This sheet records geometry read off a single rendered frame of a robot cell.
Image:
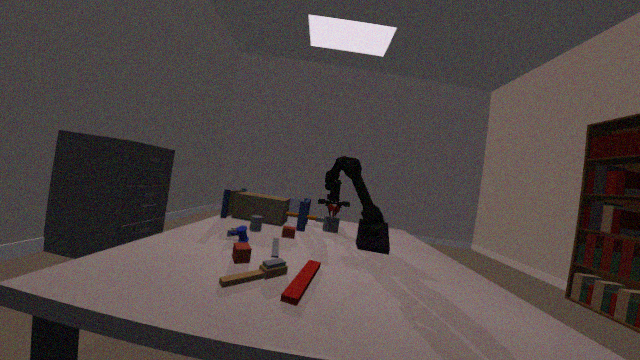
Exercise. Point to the red flat bar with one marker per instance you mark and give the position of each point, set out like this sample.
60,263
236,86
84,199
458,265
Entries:
300,283

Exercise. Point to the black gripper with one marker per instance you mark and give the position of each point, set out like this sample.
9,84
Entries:
334,196

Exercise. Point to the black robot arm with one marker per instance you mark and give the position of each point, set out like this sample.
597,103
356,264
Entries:
372,215

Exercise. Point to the red cube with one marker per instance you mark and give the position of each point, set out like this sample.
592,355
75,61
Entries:
241,252
288,232

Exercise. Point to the crank handle with dark red grip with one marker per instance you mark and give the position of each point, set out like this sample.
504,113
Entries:
335,209

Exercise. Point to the grey cylinder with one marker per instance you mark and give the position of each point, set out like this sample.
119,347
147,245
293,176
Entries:
256,223

